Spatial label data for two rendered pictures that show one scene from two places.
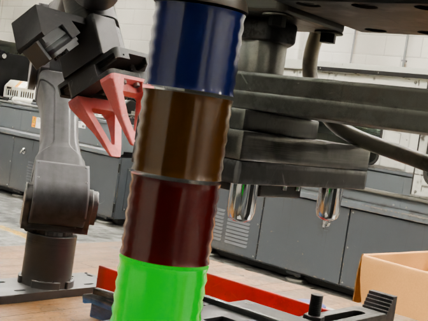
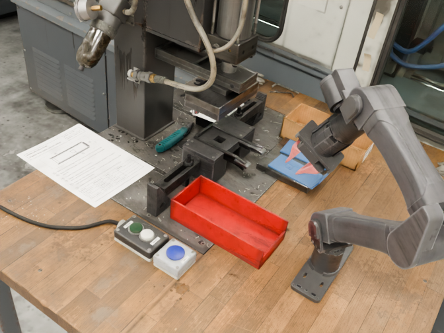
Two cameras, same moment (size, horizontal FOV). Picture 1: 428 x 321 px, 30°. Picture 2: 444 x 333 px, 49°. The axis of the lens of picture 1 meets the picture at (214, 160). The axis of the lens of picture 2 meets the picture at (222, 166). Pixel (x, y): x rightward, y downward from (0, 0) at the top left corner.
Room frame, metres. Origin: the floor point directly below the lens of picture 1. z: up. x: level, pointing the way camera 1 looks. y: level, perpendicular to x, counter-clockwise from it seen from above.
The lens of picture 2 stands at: (1.68, -0.18, 1.73)
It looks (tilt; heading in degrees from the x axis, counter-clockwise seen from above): 38 degrees down; 171
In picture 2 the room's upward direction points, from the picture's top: 8 degrees clockwise
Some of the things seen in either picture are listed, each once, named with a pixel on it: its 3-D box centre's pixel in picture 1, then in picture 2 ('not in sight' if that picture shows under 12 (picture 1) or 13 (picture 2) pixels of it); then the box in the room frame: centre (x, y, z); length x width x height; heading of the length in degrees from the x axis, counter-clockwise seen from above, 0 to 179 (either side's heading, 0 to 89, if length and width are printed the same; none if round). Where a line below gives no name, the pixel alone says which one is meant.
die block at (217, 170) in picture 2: not in sight; (218, 150); (0.62, -0.02, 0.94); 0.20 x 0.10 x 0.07; 141
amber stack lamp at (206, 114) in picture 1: (182, 134); not in sight; (0.33, 0.01, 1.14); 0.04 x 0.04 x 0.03
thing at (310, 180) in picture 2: not in sight; (298, 168); (0.69, 0.19, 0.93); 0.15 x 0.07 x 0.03; 48
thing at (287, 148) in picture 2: not in sight; (310, 151); (0.61, 0.24, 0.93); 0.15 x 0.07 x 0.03; 55
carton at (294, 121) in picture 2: not in sight; (327, 135); (0.52, 0.31, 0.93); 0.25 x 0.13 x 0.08; 51
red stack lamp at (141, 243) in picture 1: (170, 217); not in sight; (0.33, 0.01, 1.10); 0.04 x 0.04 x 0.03
